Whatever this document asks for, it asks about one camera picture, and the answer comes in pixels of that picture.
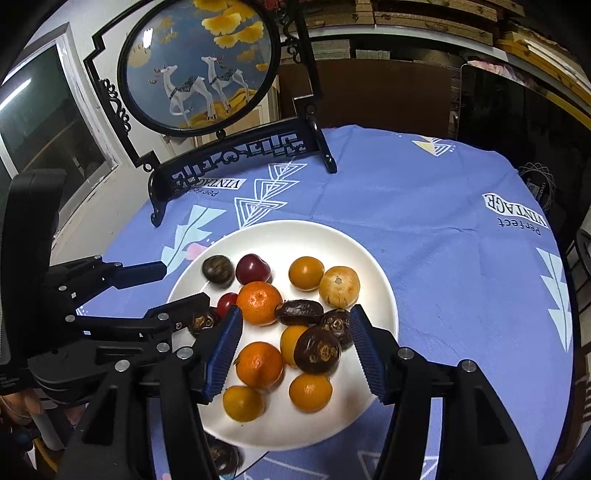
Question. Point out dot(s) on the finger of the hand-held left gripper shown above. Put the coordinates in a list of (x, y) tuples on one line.
[(175, 314), (143, 273)]

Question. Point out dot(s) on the blue printed tablecloth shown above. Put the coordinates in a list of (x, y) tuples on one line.
[(438, 230)]

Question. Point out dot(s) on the wooden shelf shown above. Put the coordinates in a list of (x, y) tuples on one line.
[(438, 18)]

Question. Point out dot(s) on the tan round fruit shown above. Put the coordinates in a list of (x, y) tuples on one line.
[(340, 286)]

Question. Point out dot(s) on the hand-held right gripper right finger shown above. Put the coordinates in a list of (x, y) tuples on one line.
[(367, 355)]

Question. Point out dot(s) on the mandarin orange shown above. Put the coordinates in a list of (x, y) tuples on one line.
[(259, 364), (258, 302)]

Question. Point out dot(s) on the black panel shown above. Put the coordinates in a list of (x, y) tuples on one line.
[(517, 115)]

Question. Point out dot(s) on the dark water chestnut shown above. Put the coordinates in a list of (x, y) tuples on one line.
[(339, 323), (218, 270), (226, 457), (203, 321), (317, 349)]

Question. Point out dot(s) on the white round plate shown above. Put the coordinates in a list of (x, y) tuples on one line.
[(374, 277)]

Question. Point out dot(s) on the round deer picture table screen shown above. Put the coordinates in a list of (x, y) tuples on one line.
[(194, 55)]

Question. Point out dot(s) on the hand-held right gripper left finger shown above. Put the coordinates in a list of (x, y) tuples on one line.
[(226, 350)]

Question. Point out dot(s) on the small red cherry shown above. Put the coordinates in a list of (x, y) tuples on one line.
[(227, 302)]

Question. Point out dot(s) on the white framed window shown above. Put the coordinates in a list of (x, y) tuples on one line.
[(41, 120)]

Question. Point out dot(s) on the person's left hand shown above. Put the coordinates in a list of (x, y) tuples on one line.
[(18, 406)]

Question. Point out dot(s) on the brown wooden board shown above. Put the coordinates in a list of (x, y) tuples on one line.
[(369, 92)]

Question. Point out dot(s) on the brown date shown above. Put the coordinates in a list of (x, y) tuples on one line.
[(299, 312)]

